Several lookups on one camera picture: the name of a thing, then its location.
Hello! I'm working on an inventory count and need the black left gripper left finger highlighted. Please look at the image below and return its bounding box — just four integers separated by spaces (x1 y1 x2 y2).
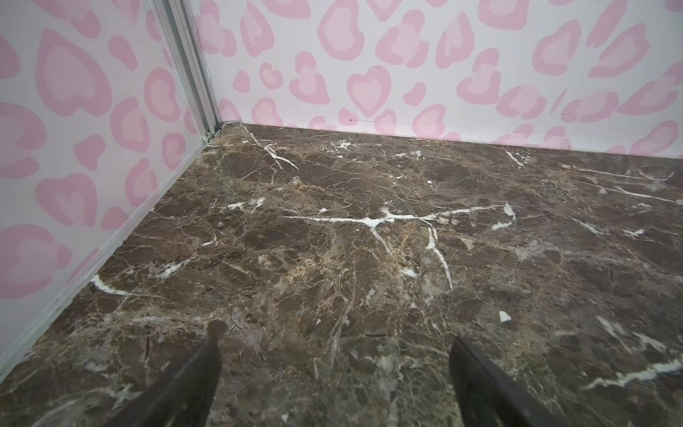
105 320 228 426

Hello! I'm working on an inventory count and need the aluminium frame post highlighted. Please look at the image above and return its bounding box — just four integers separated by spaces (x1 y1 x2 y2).
150 0 222 142

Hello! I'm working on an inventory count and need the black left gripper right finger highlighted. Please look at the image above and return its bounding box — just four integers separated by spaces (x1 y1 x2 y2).
449 336 563 427

